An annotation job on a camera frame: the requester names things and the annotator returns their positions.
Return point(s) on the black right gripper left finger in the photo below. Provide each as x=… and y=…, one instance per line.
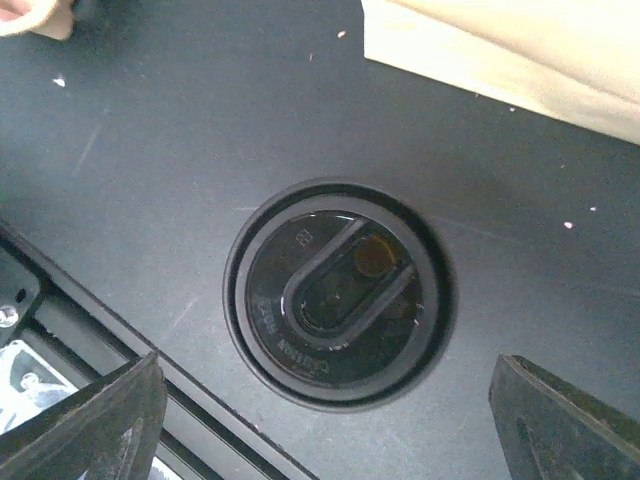
x=107, y=430

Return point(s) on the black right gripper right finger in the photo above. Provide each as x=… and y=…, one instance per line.
x=550, y=429

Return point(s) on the cream paper bag with handles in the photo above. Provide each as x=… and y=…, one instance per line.
x=574, y=61

